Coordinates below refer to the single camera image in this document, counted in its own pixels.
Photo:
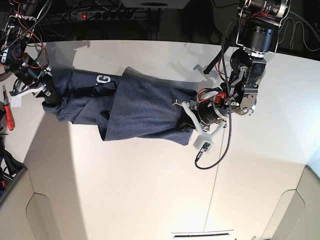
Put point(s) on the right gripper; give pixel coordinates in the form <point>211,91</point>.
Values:
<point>35,78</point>

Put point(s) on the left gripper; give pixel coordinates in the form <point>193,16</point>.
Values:
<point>207,117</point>

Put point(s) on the blue t-shirt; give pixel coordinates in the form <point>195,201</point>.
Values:
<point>122,107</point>

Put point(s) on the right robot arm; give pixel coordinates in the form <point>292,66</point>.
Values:
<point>13,54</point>

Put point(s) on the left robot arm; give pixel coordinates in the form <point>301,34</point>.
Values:
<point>256,33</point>

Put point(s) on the grey storage bin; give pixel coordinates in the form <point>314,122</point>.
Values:
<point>11,171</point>

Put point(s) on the black power strip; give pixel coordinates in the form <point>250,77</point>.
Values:
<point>110,15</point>

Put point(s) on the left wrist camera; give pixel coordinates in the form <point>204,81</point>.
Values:
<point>202,144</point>

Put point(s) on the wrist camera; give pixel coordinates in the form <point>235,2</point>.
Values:
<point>202,144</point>
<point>16,101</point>

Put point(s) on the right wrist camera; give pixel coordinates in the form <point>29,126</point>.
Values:
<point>16,101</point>

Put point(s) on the red handled cutters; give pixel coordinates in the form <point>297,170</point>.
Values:
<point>8,113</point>

